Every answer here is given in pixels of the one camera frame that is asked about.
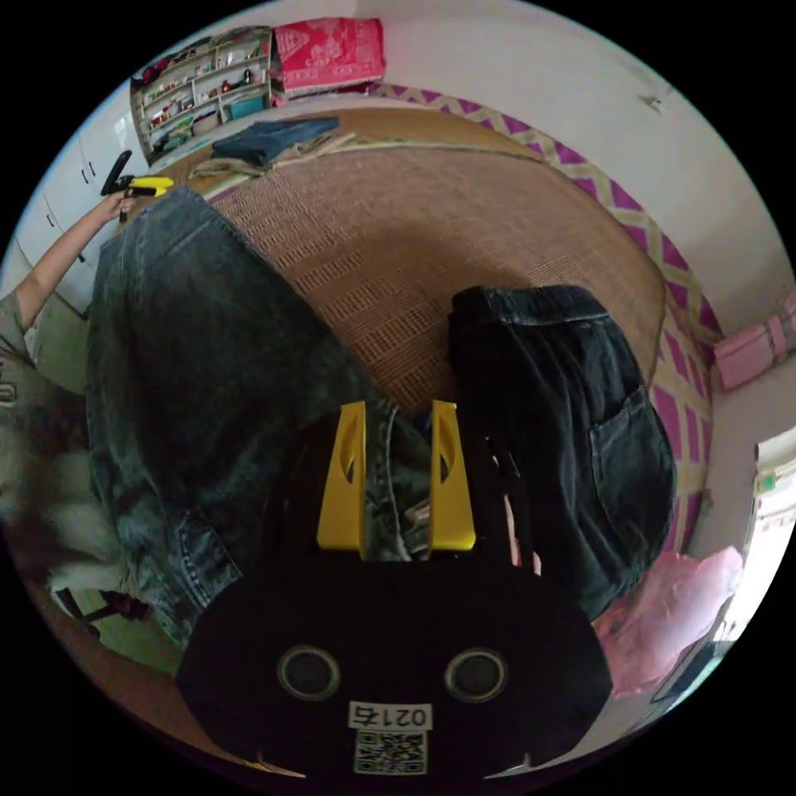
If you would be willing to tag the person's left forearm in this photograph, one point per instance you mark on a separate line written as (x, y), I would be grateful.
(59, 261)

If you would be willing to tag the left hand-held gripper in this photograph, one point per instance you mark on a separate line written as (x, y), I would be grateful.
(122, 184)

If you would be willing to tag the pink carton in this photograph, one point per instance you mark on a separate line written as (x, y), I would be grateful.
(749, 351)

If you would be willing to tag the white cupboard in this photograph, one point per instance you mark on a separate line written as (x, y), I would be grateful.
(68, 177)

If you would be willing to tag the bright window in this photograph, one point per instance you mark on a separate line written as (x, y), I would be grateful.
(774, 516)

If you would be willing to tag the pile of clothes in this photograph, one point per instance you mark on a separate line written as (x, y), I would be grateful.
(273, 142)

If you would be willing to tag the pink plastic bag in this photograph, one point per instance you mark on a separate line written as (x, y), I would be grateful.
(675, 615)

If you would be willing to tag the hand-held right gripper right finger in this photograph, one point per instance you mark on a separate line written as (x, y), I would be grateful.
(453, 504)

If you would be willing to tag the gray washed jeans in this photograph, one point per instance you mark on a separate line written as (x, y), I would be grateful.
(205, 373)

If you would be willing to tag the person's body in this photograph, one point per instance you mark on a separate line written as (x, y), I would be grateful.
(37, 435)

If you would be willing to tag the wooden shelf with items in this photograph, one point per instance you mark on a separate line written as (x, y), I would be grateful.
(199, 84)

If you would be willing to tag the person's left hand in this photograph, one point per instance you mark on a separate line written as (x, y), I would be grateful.
(117, 206)

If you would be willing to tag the red patterned blanket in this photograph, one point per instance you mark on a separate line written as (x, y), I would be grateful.
(329, 57)

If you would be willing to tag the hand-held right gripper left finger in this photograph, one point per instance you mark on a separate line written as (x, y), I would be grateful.
(339, 497)

